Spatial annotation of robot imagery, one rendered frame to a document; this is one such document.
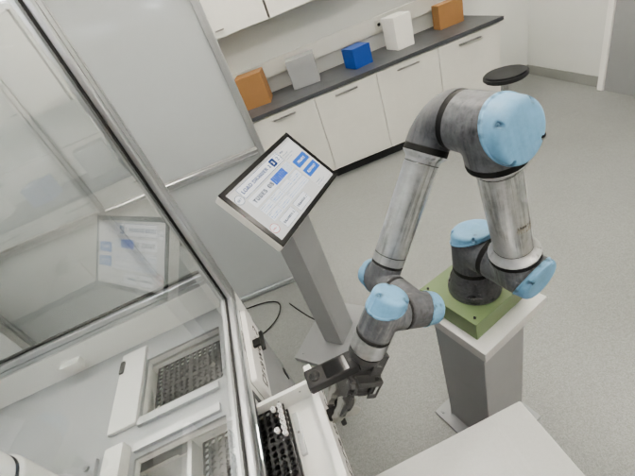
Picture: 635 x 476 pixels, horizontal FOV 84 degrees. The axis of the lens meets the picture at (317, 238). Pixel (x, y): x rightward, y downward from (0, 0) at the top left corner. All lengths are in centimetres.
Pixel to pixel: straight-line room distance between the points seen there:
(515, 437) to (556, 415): 90
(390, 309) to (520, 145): 36
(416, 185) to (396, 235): 12
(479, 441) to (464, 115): 73
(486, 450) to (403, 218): 56
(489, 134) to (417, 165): 18
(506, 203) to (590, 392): 133
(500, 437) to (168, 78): 200
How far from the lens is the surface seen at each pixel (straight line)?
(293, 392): 102
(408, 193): 79
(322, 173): 165
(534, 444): 103
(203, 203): 233
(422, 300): 78
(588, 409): 196
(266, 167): 153
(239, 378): 98
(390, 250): 82
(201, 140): 218
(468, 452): 102
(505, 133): 67
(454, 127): 71
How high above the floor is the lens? 171
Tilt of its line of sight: 34 degrees down
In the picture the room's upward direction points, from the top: 22 degrees counter-clockwise
